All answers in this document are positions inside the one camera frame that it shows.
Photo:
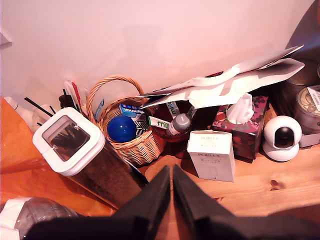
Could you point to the cork coaster stack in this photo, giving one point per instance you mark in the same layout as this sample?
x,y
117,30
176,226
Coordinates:
x,y
156,167

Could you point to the white Porlex box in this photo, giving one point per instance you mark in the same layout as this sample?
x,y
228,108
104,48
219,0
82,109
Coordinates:
x,y
212,155

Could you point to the red pouch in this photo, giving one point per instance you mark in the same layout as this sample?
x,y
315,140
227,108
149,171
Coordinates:
x,y
175,138

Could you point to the black white patterned box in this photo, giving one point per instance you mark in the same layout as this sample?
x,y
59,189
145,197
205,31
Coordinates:
x,y
141,127

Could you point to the grey capped bottle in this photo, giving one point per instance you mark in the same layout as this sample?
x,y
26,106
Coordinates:
x,y
180,123

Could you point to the green white small box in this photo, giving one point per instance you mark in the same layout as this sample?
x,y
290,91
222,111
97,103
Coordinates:
x,y
158,122

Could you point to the blue ball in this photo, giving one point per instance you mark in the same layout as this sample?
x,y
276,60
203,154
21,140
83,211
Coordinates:
x,y
121,128

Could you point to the floral tissue box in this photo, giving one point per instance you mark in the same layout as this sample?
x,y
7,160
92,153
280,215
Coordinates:
x,y
250,135

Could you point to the blue medicine box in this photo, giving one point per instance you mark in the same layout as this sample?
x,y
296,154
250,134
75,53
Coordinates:
x,y
131,110

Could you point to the clear coffee bean jar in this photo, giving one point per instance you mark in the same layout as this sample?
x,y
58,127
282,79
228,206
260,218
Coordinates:
x,y
75,150

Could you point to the white tissue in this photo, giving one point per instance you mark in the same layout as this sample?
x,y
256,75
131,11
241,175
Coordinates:
x,y
241,110

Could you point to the clear plastic bag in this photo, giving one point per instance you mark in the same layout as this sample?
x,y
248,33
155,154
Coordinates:
x,y
37,215

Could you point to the bundle of pens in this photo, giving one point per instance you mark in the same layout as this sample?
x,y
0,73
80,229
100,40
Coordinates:
x,y
73,97

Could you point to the flat white box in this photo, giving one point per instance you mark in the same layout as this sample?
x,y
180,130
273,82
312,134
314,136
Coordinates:
x,y
311,140

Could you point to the orange plastic sheet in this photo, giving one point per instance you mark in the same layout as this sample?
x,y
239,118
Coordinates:
x,y
20,162

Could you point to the round labelled tin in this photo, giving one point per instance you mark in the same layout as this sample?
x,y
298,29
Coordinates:
x,y
308,112

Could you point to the black stick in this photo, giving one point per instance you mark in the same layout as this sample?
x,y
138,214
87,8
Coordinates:
x,y
37,106

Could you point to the white plastic bottle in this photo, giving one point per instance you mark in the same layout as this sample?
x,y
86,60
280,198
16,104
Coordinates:
x,y
27,115

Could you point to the white round security camera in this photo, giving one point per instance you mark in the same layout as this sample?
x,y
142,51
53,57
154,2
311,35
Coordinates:
x,y
282,137

